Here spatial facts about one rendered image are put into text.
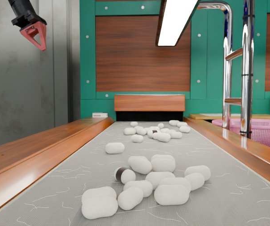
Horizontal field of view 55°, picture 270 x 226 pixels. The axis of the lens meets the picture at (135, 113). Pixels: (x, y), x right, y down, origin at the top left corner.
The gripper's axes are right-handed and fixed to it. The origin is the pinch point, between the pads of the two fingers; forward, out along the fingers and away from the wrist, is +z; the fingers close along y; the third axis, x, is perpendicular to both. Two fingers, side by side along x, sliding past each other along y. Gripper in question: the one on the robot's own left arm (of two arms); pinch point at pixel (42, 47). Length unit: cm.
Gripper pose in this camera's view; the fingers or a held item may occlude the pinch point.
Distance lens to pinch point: 85.2
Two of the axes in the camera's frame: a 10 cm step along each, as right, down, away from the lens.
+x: -8.8, 4.5, 1.3
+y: 1.3, -0.5, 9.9
